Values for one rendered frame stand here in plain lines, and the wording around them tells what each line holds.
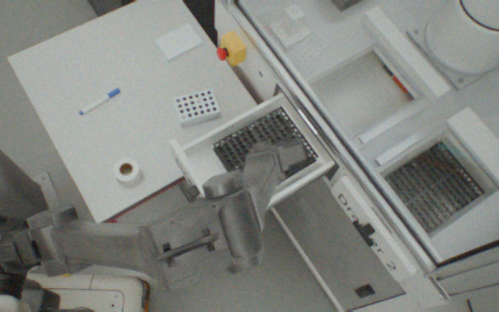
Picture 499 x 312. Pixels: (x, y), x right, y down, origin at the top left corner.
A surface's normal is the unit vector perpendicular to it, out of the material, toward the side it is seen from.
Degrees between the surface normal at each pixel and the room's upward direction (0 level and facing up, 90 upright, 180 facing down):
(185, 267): 27
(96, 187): 0
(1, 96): 0
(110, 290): 0
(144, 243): 64
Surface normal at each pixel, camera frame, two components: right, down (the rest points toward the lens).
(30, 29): 0.07, -0.38
